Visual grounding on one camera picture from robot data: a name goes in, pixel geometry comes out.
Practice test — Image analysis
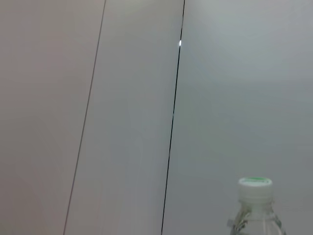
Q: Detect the clear green-label water bottle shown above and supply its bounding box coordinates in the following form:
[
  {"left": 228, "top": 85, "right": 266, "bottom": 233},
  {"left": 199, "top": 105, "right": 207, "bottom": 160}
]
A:
[{"left": 226, "top": 176, "right": 287, "bottom": 235}]

